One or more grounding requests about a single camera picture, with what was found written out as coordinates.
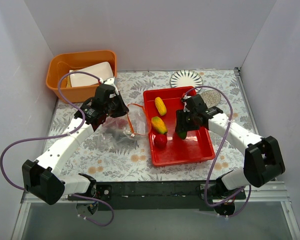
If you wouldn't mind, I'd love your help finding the purple grape bunch toy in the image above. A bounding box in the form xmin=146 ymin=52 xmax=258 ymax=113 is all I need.
xmin=108 ymin=118 xmax=129 ymax=130

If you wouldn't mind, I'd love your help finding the green orange mango toy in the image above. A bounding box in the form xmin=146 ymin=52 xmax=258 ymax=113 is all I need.
xmin=177 ymin=131 xmax=187 ymax=140

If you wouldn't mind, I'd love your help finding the yellow orange mango toy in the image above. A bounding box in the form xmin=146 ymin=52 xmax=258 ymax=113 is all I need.
xmin=150 ymin=116 xmax=168 ymax=135

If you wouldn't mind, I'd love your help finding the yellow corn cob toy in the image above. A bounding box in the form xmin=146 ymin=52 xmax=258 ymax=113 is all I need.
xmin=154 ymin=97 xmax=167 ymax=116

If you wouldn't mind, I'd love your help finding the clear zip top bag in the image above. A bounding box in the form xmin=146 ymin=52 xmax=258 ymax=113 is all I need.
xmin=97 ymin=103 xmax=152 ymax=151

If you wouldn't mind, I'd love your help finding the red apple toy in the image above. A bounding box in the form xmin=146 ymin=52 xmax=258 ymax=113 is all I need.
xmin=153 ymin=134 xmax=168 ymax=149

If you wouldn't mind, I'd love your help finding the grey fish toy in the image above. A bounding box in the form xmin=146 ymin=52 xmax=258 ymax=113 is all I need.
xmin=105 ymin=128 xmax=136 ymax=148

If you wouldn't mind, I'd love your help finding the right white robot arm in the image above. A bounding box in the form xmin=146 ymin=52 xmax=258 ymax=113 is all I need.
xmin=175 ymin=94 xmax=286 ymax=199

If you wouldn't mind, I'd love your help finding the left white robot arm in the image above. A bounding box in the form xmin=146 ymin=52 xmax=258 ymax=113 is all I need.
xmin=22 ymin=78 xmax=129 ymax=205

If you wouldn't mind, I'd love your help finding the speckled grey round dish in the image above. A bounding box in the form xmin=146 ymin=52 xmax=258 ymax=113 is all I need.
xmin=200 ymin=90 xmax=221 ymax=108

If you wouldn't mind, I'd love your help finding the red plastic tray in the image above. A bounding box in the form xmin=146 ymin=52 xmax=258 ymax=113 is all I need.
xmin=143 ymin=86 xmax=215 ymax=167

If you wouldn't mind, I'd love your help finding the yellow item in tub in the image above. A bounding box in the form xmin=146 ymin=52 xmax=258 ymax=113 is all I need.
xmin=60 ymin=72 xmax=72 ymax=88

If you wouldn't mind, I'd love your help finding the striped round plate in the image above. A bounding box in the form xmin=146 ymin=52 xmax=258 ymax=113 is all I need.
xmin=170 ymin=70 xmax=203 ymax=88

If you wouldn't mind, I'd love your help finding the white rectangular dish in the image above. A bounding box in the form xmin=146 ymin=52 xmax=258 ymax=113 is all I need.
xmin=69 ymin=61 xmax=114 ymax=87

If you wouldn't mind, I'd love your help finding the orange plastic tub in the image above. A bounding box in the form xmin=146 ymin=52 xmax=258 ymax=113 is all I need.
xmin=45 ymin=50 xmax=117 ymax=103

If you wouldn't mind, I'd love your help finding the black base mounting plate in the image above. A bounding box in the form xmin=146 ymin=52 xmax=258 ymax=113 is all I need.
xmin=76 ymin=180 xmax=246 ymax=216

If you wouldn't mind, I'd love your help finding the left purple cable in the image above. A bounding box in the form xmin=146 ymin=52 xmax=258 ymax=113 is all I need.
xmin=0 ymin=71 xmax=115 ymax=227

